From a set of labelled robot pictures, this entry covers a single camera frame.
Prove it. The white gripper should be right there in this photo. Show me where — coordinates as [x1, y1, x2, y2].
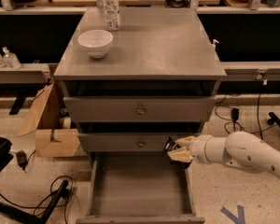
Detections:
[168, 135, 213, 164]

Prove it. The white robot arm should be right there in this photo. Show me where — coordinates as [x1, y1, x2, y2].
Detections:
[163, 132, 280, 179]

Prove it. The grey wooden drawer cabinet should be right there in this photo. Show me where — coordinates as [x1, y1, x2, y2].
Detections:
[53, 7, 228, 170]

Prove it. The grey open bottom drawer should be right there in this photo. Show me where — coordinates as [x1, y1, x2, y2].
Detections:
[76, 152, 205, 224]

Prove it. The grey middle drawer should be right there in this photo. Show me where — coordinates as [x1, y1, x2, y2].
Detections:
[78, 133, 189, 152]

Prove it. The grey top drawer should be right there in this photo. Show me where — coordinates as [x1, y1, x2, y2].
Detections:
[63, 96, 215, 122]

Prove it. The black power adapter right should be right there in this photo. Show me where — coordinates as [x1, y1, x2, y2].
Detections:
[231, 108, 239, 121]

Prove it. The black power adapter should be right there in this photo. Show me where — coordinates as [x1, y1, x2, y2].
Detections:
[16, 150, 27, 168]
[231, 108, 239, 121]

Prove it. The black chair leg right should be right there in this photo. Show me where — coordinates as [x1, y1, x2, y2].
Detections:
[267, 112, 280, 128]

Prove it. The small white pump bottle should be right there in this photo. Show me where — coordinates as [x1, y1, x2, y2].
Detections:
[212, 39, 219, 60]

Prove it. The white ceramic bowl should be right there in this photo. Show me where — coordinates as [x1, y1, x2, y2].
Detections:
[77, 30, 113, 59]

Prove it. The open cardboard box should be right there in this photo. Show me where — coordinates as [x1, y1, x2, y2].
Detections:
[16, 63, 88, 159]

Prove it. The black power adapter left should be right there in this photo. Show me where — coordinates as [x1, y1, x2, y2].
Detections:
[16, 150, 27, 168]

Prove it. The clear plastic water bottle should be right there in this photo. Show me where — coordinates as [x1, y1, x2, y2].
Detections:
[103, 0, 120, 31]

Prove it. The black stand base left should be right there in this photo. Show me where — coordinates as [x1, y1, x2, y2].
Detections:
[0, 180, 69, 224]

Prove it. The clear sanitizer bottle right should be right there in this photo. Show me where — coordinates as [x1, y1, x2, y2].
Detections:
[3, 47, 21, 69]

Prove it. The black cable on floor right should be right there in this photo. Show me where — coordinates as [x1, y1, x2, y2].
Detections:
[214, 77, 280, 142]

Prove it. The black cable on floor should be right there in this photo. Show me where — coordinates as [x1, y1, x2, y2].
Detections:
[0, 175, 75, 224]
[214, 77, 280, 142]

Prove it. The black cable on floor left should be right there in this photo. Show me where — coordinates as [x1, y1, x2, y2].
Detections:
[0, 175, 75, 224]

